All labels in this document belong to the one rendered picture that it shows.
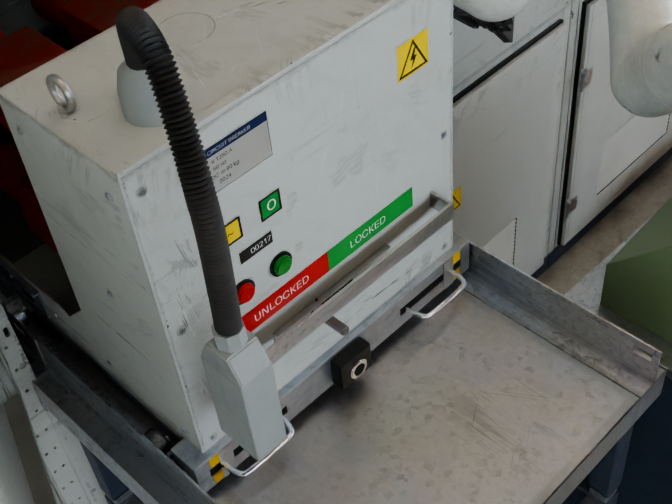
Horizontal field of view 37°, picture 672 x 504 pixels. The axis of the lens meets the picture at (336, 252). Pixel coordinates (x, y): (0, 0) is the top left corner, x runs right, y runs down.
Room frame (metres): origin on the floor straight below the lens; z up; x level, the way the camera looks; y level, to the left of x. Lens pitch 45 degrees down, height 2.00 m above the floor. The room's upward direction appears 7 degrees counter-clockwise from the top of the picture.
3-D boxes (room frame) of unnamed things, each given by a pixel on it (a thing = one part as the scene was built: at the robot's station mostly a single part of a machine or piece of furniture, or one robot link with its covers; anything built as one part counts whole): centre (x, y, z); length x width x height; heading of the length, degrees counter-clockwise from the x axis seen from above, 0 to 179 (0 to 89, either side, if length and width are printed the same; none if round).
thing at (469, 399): (0.90, 0.01, 0.82); 0.68 x 0.62 x 0.06; 41
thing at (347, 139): (0.90, 0.01, 1.15); 0.48 x 0.01 x 0.48; 130
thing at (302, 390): (0.91, 0.02, 0.90); 0.54 x 0.05 x 0.06; 130
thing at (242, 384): (0.71, 0.12, 1.09); 0.08 x 0.05 x 0.17; 40
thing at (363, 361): (0.88, -0.01, 0.90); 0.06 x 0.03 x 0.05; 130
